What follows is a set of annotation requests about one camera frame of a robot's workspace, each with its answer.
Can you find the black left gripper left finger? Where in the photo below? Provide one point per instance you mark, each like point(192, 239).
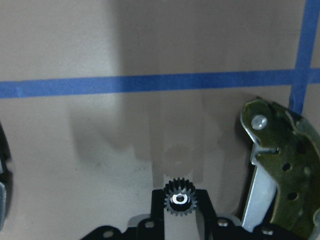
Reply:
point(149, 228)

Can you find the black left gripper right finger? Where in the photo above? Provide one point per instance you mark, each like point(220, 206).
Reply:
point(223, 228)

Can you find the green brake shoe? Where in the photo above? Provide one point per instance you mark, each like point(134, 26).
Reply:
point(287, 147)

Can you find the black brake pad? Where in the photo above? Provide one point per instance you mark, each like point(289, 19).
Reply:
point(5, 178)

